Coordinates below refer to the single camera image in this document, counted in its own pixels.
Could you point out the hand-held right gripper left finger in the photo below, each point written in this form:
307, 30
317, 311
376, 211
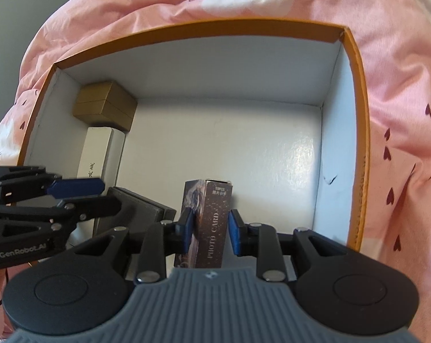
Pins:
188, 229

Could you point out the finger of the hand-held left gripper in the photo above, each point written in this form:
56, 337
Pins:
76, 187
94, 209

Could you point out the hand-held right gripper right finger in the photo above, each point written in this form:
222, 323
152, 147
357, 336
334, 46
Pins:
234, 234

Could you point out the brown cardboard box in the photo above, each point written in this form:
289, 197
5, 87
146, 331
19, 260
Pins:
104, 105

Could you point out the pink printed blanket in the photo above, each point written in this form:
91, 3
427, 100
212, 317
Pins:
397, 78

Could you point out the long white box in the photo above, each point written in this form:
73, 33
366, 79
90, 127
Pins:
97, 153

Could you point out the orange cardboard box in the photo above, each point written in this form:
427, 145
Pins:
236, 143

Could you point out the dark photo card box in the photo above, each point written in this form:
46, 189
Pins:
211, 221

